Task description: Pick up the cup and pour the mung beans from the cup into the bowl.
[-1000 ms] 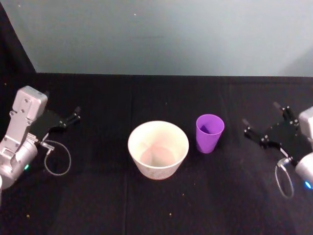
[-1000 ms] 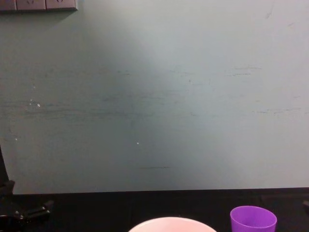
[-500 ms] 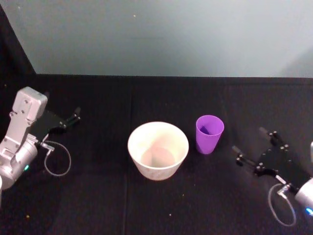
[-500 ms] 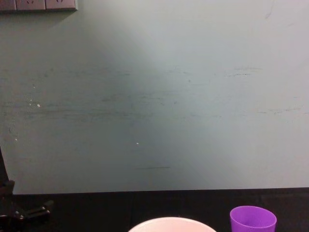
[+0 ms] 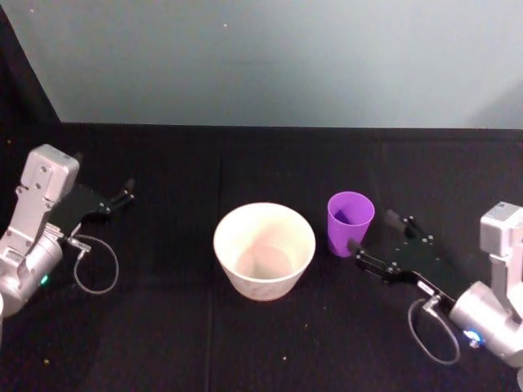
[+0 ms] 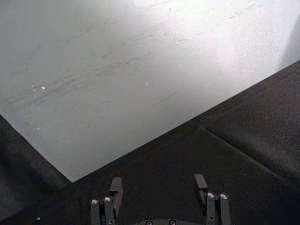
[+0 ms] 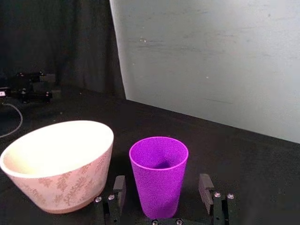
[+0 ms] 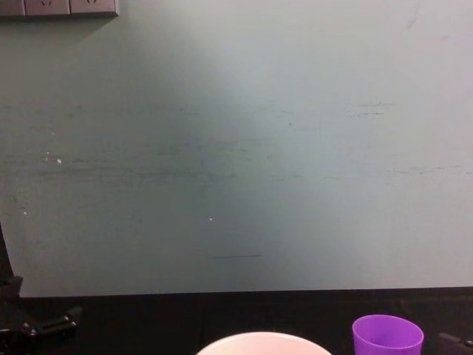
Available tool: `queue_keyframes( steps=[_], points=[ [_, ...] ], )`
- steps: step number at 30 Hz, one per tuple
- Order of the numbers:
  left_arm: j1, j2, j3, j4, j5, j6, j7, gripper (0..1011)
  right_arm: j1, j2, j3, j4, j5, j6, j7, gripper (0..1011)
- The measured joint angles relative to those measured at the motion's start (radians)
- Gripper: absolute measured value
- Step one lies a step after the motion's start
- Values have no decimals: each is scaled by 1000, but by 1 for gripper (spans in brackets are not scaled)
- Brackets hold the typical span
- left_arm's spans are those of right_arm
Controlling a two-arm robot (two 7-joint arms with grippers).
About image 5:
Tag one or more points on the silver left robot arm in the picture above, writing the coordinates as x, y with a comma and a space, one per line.
41, 183

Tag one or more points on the pale wall panel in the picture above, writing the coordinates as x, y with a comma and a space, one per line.
286, 61

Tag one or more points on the purple plastic cup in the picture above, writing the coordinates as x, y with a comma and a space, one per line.
339, 239

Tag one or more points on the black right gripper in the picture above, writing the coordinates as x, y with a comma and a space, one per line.
429, 265

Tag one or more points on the black table cloth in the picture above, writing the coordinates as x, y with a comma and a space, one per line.
163, 326

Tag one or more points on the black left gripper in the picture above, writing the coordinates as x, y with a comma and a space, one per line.
75, 208

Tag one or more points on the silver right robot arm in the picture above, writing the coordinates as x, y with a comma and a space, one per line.
482, 310

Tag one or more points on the white paper bucket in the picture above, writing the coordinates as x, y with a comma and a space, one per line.
261, 286

